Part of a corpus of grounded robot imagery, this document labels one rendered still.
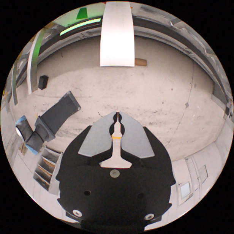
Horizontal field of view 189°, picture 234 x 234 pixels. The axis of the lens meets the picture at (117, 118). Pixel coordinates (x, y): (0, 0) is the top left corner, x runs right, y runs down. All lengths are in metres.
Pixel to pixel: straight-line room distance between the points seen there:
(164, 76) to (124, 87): 0.54
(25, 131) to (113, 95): 1.01
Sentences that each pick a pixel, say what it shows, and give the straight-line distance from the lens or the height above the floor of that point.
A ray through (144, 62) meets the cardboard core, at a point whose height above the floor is 0.08.
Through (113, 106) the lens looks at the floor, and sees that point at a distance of 1.03.
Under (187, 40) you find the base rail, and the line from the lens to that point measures 0.44.
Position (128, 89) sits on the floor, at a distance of 0.96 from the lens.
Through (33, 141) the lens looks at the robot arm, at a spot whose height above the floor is 0.78.
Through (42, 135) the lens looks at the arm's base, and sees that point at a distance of 0.79.
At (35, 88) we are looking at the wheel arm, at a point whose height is 0.80.
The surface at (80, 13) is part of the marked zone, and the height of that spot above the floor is 0.76.
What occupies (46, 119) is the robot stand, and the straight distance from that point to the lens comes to 0.81.
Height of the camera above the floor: 0.93
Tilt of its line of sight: 57 degrees down
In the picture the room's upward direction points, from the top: 177 degrees counter-clockwise
